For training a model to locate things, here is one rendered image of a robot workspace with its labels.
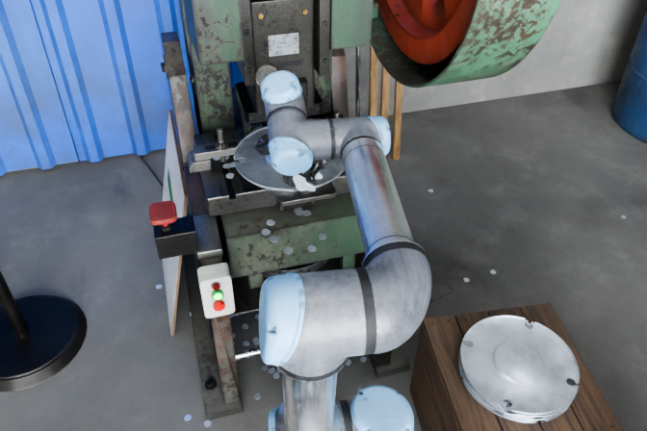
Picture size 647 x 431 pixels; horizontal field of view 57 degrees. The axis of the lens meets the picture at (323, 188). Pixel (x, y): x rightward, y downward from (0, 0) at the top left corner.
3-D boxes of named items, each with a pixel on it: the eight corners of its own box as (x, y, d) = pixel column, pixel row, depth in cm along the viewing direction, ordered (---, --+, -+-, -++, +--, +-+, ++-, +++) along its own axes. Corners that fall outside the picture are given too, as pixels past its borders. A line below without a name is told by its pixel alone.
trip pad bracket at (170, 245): (205, 284, 153) (195, 227, 140) (167, 291, 151) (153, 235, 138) (202, 267, 157) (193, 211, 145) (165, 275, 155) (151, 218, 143)
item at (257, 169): (231, 130, 161) (230, 127, 161) (336, 120, 165) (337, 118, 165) (237, 197, 139) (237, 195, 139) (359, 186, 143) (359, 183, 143)
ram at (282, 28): (320, 114, 147) (321, -4, 128) (259, 123, 144) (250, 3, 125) (302, 81, 160) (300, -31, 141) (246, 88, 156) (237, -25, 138)
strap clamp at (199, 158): (252, 163, 162) (249, 131, 156) (190, 172, 159) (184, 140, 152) (248, 150, 167) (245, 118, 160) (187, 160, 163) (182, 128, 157)
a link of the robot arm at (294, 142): (334, 149, 104) (325, 102, 110) (269, 153, 103) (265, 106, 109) (331, 176, 111) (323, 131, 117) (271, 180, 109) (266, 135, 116)
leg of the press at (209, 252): (245, 411, 182) (213, 177, 126) (207, 420, 180) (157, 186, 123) (206, 216, 251) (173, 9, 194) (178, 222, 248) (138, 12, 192)
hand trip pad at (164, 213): (181, 241, 141) (177, 217, 136) (155, 246, 140) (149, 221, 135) (178, 222, 146) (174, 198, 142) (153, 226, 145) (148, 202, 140)
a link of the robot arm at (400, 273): (466, 310, 74) (385, 97, 111) (379, 318, 73) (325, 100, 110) (452, 363, 82) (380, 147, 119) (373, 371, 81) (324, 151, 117)
